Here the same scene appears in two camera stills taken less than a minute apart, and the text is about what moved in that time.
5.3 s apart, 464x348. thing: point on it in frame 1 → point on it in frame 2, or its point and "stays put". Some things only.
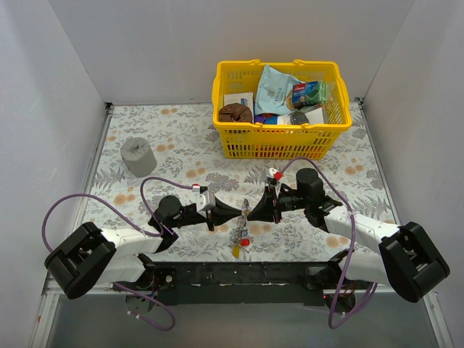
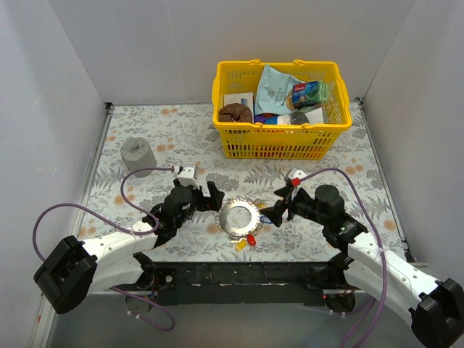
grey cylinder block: x=138 y=156 stays put
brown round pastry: x=235 y=112 stays put
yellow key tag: x=236 y=251 → x=241 y=245
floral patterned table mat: x=161 y=165 stays put
